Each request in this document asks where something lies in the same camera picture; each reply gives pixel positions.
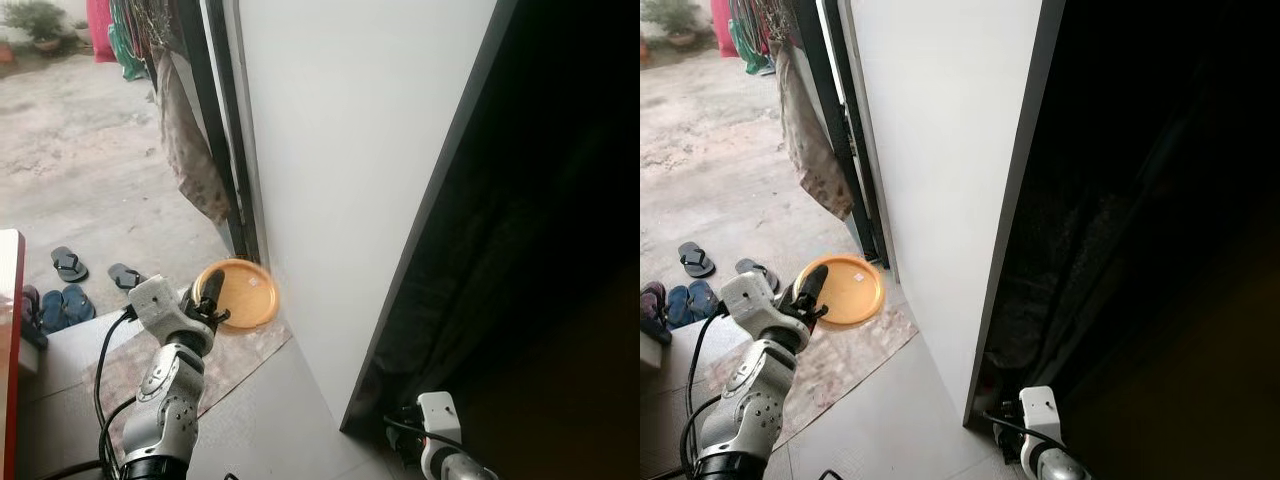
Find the round orange plate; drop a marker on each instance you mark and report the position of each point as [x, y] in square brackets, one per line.
[855, 290]
[250, 295]

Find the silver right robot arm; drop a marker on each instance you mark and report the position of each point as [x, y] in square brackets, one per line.
[1060, 468]
[460, 470]

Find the black fridge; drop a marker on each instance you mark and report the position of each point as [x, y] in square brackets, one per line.
[540, 200]
[1170, 200]

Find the patterned beige doormat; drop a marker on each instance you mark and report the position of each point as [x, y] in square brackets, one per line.
[860, 350]
[240, 350]

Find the grey flip-flop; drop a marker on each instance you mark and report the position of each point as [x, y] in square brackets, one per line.
[68, 264]
[695, 260]
[125, 276]
[752, 270]

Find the blue flip-flop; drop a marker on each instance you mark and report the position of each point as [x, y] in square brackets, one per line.
[703, 298]
[52, 312]
[680, 305]
[78, 302]

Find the beige hanging cloth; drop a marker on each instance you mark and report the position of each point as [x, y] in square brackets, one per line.
[815, 150]
[195, 150]

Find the maroon slipper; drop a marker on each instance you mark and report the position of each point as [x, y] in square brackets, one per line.
[654, 305]
[32, 310]

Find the red furniture edge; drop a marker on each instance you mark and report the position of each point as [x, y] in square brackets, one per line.
[8, 350]

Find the green hanging garment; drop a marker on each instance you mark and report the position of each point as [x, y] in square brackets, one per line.
[128, 45]
[752, 40]

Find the pink hanging garment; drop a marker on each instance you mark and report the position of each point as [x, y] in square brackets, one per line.
[724, 28]
[100, 30]

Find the green potted plant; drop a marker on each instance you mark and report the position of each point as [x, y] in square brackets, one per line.
[675, 18]
[35, 20]

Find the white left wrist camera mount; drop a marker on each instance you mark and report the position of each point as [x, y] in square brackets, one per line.
[745, 295]
[155, 300]

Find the black door frame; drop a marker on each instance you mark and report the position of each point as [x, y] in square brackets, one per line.
[215, 120]
[845, 120]

